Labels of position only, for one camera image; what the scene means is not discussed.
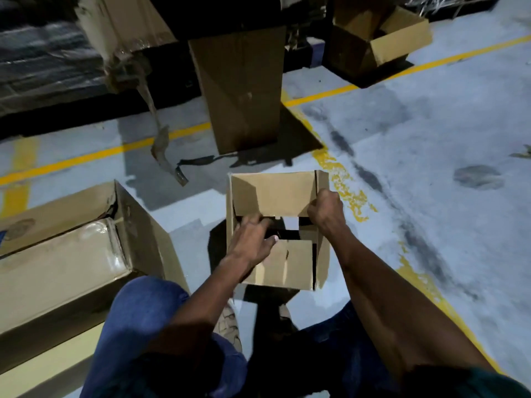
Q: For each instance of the person's right hand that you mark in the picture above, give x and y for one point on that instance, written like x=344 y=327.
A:
x=327 y=213

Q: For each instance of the person's blue jeans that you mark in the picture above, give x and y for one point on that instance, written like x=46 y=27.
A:
x=132 y=315

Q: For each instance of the person's left forearm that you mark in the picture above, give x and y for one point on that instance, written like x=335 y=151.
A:
x=203 y=306

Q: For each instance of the person's woven shoe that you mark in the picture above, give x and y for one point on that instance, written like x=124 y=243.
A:
x=285 y=312
x=230 y=327

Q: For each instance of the dusty torn cardboard box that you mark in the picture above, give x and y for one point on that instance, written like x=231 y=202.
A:
x=141 y=244

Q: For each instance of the brown cardboard box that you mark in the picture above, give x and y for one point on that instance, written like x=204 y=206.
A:
x=398 y=37

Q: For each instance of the small bluish block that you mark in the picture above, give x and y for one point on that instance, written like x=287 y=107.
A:
x=316 y=51

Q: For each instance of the small cardboard box hazard label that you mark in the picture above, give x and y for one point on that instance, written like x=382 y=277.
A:
x=274 y=194

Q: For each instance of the torn tape scrap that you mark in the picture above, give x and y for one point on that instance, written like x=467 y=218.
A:
x=522 y=153

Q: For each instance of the upright brown cardboard sheet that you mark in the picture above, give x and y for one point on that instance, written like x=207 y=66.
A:
x=240 y=91

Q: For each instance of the hanging brown tape strip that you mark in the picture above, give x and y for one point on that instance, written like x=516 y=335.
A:
x=162 y=149

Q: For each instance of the person's left woven shoe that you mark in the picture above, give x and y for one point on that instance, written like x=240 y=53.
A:
x=230 y=327

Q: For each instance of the person's right forearm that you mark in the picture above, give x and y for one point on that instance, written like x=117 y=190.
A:
x=398 y=310

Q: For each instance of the person's left hand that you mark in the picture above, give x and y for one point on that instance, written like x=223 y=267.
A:
x=251 y=244

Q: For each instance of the person's right woven shoe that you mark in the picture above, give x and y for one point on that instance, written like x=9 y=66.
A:
x=285 y=312

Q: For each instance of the pile of brown cardboard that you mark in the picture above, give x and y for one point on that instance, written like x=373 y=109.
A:
x=124 y=20

